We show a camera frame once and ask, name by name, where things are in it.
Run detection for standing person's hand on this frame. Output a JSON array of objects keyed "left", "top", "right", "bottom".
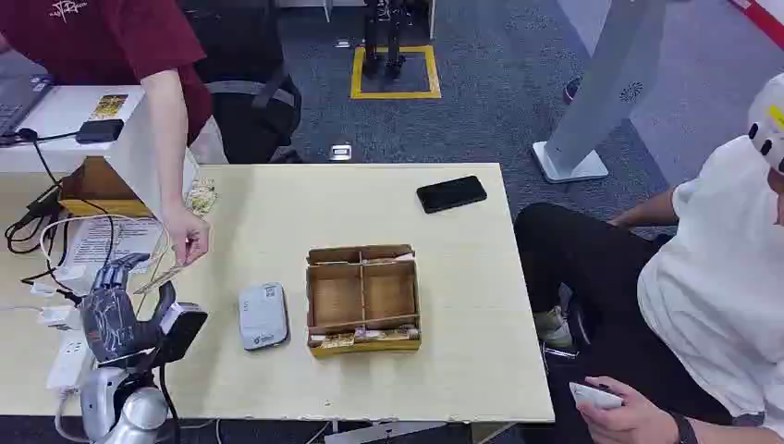
[{"left": 161, "top": 204, "right": 212, "bottom": 268}]

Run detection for seated person's hand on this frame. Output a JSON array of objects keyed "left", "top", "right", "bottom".
[{"left": 574, "top": 376, "right": 682, "bottom": 444}]

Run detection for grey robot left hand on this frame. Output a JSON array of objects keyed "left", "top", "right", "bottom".
[{"left": 80, "top": 253, "right": 178, "bottom": 369}]

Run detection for white smartphone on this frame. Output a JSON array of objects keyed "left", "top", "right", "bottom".
[{"left": 569, "top": 381, "right": 625, "bottom": 411}]

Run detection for thin card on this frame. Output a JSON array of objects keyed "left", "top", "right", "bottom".
[{"left": 132, "top": 265, "right": 186, "bottom": 296}]

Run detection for loose pile of cards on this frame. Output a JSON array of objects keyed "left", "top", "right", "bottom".
[{"left": 184, "top": 178, "right": 219, "bottom": 216}]

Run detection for white charger plug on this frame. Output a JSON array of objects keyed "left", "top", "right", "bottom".
[{"left": 36, "top": 304, "right": 82, "bottom": 329}]

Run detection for white power strip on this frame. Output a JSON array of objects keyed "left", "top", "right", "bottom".
[{"left": 46, "top": 332, "right": 94, "bottom": 391}]

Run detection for black wristwatch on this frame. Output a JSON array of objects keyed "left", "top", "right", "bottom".
[{"left": 668, "top": 411, "right": 700, "bottom": 444}]

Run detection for printed paper sheet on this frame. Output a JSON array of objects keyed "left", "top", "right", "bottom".
[{"left": 59, "top": 216, "right": 167, "bottom": 278}]

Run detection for grey card reader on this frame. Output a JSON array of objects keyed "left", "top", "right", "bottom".
[{"left": 237, "top": 281, "right": 290, "bottom": 352}]

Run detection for small black device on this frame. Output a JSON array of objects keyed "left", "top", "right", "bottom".
[{"left": 75, "top": 118, "right": 126, "bottom": 146}]

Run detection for yellow printed card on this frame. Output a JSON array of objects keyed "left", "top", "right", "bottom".
[{"left": 90, "top": 93, "right": 129, "bottom": 121}]

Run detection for seated person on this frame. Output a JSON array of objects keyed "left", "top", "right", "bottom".
[{"left": 513, "top": 72, "right": 784, "bottom": 444}]

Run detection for white riser box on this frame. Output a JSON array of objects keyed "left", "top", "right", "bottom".
[{"left": 0, "top": 84, "right": 201, "bottom": 218}]

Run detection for black office chair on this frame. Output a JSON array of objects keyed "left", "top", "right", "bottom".
[{"left": 178, "top": 0, "right": 303, "bottom": 165}]

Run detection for wooden card box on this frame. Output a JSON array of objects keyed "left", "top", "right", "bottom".
[{"left": 305, "top": 244, "right": 423, "bottom": 359}]

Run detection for row of cards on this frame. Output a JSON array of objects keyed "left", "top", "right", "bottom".
[{"left": 309, "top": 327, "right": 422, "bottom": 352}]

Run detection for standing person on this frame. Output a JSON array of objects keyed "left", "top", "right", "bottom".
[{"left": 0, "top": 0, "right": 214, "bottom": 268}]

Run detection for grey laptop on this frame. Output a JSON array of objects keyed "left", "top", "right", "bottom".
[{"left": 0, "top": 72, "right": 55, "bottom": 137}]

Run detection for black smartphone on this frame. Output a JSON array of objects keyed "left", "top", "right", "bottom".
[{"left": 415, "top": 175, "right": 489, "bottom": 215}]

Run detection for black robot legs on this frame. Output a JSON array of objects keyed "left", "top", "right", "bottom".
[{"left": 361, "top": 0, "right": 410, "bottom": 81}]

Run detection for white floor stand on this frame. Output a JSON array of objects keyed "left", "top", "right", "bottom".
[{"left": 531, "top": 0, "right": 670, "bottom": 185}]

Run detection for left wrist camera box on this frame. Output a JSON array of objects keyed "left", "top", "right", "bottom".
[{"left": 156, "top": 301, "right": 209, "bottom": 365}]

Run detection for white cable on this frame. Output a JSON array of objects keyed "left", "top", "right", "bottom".
[{"left": 38, "top": 213, "right": 174, "bottom": 294}]

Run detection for black cable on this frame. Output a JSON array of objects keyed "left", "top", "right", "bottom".
[{"left": 3, "top": 127, "right": 116, "bottom": 302}]

